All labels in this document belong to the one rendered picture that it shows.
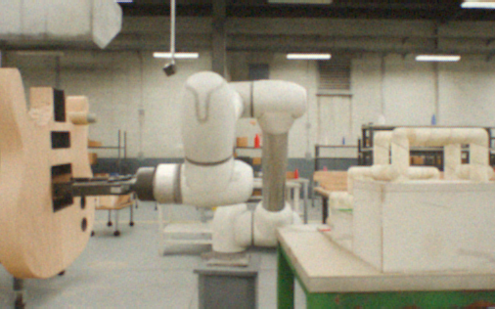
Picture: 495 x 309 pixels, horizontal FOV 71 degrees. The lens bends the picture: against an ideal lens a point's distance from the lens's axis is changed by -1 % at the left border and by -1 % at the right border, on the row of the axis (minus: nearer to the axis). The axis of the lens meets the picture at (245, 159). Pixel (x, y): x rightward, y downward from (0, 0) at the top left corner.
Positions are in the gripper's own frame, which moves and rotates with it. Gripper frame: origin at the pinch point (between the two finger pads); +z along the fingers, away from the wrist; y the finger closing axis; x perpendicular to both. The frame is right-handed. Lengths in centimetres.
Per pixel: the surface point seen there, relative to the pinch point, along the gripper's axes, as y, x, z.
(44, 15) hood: -4.9, 35.2, -0.1
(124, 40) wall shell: 1143, 327, 325
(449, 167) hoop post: -2, 3, -86
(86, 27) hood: -5.2, 32.6, -8.5
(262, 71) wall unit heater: 1072, 207, -133
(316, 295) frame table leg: -14, -20, -53
